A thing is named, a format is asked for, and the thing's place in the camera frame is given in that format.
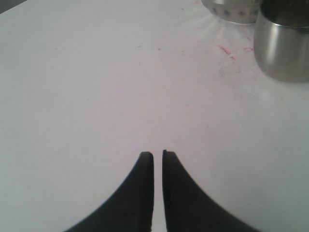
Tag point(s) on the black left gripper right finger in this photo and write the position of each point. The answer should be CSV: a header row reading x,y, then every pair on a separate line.
x,y
187,207

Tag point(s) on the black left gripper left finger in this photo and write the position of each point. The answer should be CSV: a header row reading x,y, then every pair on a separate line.
x,y
130,207

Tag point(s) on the small steel cup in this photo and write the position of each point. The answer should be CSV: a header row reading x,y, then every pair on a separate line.
x,y
281,40

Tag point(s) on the steel bowl with rice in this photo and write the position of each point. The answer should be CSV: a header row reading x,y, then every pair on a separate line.
x,y
237,11

